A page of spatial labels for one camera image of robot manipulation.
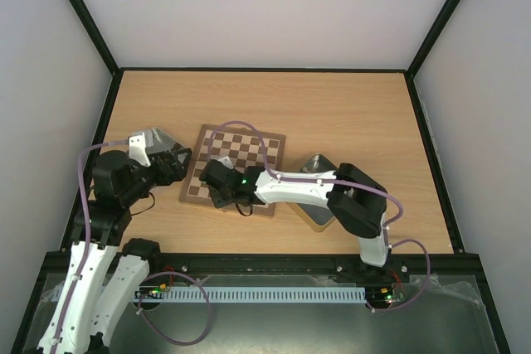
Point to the black aluminium frame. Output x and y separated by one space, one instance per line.
454 262

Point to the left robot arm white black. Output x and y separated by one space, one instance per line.
90 307

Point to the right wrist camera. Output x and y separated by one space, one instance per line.
226 161

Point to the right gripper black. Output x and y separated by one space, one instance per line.
217 177

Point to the gold tin with light pieces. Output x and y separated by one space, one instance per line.
317 218

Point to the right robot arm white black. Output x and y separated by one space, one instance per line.
355 200

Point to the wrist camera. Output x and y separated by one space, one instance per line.
143 142
226 161

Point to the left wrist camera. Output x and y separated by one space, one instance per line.
143 142

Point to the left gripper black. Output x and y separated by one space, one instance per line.
179 172

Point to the wooden chess board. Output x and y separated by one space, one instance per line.
243 147

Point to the light blue cable duct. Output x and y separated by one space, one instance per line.
260 295

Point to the silver tin with dark pieces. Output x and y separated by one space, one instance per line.
162 143

